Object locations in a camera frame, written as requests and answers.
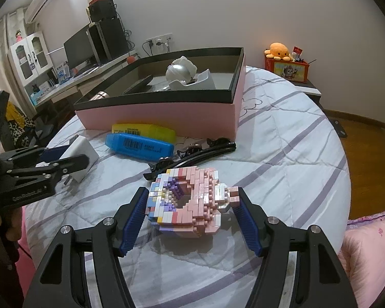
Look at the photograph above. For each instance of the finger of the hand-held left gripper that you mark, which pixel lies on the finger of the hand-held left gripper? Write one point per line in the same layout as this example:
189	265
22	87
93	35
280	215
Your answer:
73	163
51	154

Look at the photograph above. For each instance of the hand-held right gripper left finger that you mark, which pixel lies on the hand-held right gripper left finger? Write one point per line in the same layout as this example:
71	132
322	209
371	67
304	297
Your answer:
134	221

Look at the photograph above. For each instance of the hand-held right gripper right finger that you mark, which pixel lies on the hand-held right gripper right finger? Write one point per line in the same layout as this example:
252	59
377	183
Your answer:
248	227

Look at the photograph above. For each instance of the white power adapter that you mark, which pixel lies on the white power adapter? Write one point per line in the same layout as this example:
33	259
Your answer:
80	147

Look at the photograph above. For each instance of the blue highlighter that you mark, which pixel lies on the blue highlighter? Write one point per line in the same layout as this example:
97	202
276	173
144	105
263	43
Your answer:
115	142

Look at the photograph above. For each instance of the pink building block toy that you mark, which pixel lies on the pink building block toy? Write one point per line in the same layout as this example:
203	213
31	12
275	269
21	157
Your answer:
199	205

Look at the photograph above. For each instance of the rose gold capped bottle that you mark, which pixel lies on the rose gold capped bottle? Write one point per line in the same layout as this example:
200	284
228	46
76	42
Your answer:
100	95

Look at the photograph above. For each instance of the yellow highlighter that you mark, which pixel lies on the yellow highlighter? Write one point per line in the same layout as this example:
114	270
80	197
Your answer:
154	131

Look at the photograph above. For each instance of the black hair clip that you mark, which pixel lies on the black hair clip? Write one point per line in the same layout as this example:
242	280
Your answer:
199	155

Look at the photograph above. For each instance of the black remote control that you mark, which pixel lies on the black remote control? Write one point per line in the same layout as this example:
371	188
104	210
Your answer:
138	85

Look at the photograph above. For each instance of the pink box with black rim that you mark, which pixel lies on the pink box with black rim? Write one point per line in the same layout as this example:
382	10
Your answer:
166	115

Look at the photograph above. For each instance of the white ceramic holder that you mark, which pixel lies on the white ceramic holder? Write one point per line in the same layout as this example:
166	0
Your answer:
205	80

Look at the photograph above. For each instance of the chair with draped clothing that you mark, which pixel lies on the chair with draped clothing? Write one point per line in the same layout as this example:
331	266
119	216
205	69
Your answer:
19	125

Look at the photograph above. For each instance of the teal tissue box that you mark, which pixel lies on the teal tissue box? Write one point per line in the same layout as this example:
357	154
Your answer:
35	98

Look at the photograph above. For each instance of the white striped quilt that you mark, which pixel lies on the white striped quilt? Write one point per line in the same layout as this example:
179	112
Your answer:
292	173

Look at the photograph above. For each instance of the white desk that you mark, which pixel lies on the white desk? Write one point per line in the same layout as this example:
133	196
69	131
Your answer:
83	81

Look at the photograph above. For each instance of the blue and white box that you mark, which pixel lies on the blue and white box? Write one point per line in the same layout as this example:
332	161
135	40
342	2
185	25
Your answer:
61	73

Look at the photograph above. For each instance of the black computer monitor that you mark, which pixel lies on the black computer monitor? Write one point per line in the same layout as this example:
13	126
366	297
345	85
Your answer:
78	48

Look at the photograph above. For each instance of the beige curtain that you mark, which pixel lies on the beige curtain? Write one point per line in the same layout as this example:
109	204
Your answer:
0	54

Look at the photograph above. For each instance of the white glass door cabinet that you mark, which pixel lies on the white glass door cabinet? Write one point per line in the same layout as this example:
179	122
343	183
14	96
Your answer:
27	40

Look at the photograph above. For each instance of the red capped bottle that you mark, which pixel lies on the red capped bottle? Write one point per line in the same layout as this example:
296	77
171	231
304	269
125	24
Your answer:
131	58

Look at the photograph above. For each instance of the pink doll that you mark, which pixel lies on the pink doll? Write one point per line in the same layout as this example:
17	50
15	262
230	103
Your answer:
18	36

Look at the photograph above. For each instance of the pink blanket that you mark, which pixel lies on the pink blanket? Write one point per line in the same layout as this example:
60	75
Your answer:
372	256

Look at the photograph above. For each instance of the black computer tower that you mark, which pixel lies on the black computer tower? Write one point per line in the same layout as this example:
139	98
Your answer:
110	40

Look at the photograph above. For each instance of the black speaker box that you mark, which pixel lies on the black speaker box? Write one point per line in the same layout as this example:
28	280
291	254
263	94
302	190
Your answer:
102	11

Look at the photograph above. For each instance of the white air conditioner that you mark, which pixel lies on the white air conditioner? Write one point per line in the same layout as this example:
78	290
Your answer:
41	1

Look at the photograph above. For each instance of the red tin box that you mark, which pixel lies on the red tin box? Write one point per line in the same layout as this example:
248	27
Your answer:
288	72

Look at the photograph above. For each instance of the orange octopus plush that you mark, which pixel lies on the orange octopus plush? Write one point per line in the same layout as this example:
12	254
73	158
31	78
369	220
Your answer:
277	49

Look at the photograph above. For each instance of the black floor bracket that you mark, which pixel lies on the black floor bracket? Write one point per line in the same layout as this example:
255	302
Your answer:
338	128

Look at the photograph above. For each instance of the white wall socket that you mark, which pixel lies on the white wall socket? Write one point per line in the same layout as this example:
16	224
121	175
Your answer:
162	39

